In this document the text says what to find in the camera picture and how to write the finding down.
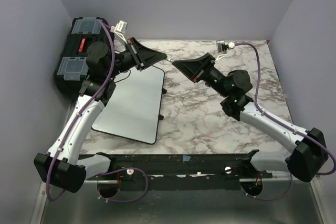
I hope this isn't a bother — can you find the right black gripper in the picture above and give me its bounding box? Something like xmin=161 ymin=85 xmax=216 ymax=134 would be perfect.
xmin=173 ymin=52 xmax=231 ymax=98

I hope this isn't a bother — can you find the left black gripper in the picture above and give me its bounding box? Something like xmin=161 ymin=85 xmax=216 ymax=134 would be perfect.
xmin=106 ymin=36 xmax=165 ymax=78

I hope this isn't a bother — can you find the white whiteboard black frame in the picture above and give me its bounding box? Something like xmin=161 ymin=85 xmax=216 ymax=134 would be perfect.
xmin=91 ymin=66 xmax=165 ymax=144

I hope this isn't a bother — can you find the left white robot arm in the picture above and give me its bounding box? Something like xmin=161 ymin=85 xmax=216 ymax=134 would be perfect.
xmin=34 ymin=37 xmax=167 ymax=193

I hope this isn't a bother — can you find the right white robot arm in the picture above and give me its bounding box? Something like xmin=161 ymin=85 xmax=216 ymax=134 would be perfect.
xmin=172 ymin=54 xmax=328 ymax=182

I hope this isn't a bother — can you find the black plastic toolbox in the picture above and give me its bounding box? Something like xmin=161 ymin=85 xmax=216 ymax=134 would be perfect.
xmin=54 ymin=17 xmax=110 ymax=100

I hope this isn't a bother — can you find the blue tape piece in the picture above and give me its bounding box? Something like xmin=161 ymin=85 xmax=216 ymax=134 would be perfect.
xmin=182 ymin=155 xmax=191 ymax=162

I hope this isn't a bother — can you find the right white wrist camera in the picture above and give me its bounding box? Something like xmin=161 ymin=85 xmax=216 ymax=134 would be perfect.
xmin=215 ymin=40 xmax=235 ymax=61

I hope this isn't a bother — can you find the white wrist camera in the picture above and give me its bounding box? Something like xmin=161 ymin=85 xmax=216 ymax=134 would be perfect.
xmin=110 ymin=20 xmax=128 ymax=47
xmin=215 ymin=40 xmax=235 ymax=61

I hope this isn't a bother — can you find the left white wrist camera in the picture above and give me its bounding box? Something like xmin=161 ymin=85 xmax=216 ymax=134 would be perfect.
xmin=110 ymin=20 xmax=128 ymax=47

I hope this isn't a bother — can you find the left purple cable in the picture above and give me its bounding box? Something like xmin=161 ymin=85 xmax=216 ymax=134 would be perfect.
xmin=46 ymin=22 xmax=149 ymax=204

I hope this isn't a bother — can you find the black mounting rail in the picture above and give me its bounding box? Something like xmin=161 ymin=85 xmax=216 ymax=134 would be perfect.
xmin=88 ymin=151 xmax=272 ymax=191

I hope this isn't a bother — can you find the aluminium frame rail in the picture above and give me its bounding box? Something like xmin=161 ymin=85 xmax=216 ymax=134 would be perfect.
xmin=28 ymin=98 xmax=326 ymax=224

